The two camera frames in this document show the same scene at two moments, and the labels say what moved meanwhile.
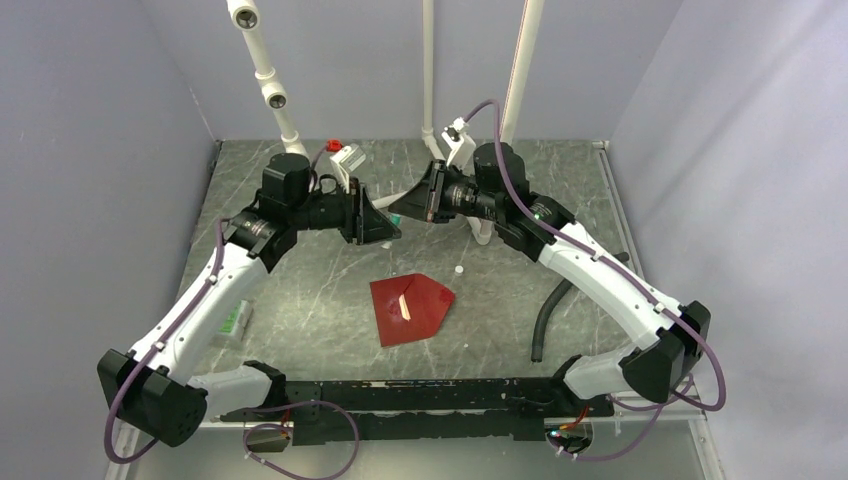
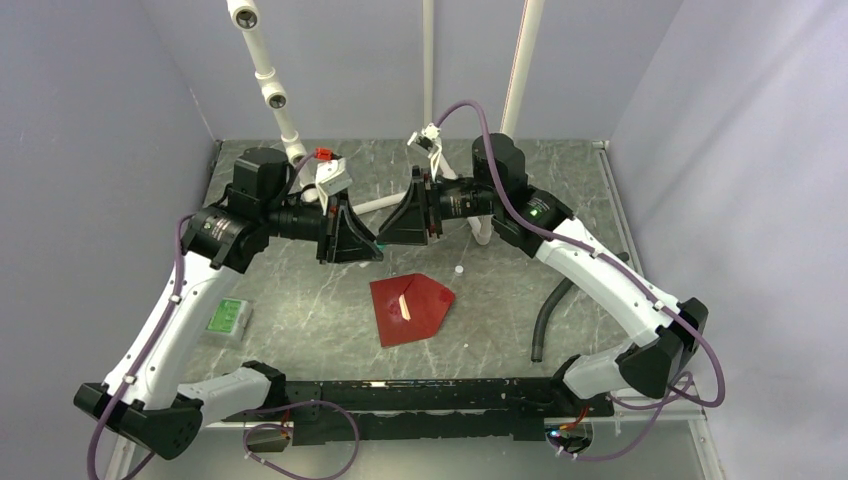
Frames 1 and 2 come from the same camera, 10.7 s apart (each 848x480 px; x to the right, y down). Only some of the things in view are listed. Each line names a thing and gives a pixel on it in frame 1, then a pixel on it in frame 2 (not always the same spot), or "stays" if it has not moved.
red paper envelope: (410, 308) stays
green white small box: (235, 322) stays
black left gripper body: (352, 225) → (326, 238)
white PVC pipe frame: (246, 15) stays
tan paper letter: (403, 307) stays
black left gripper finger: (376, 228) → (350, 245)
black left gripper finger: (368, 212) → (339, 209)
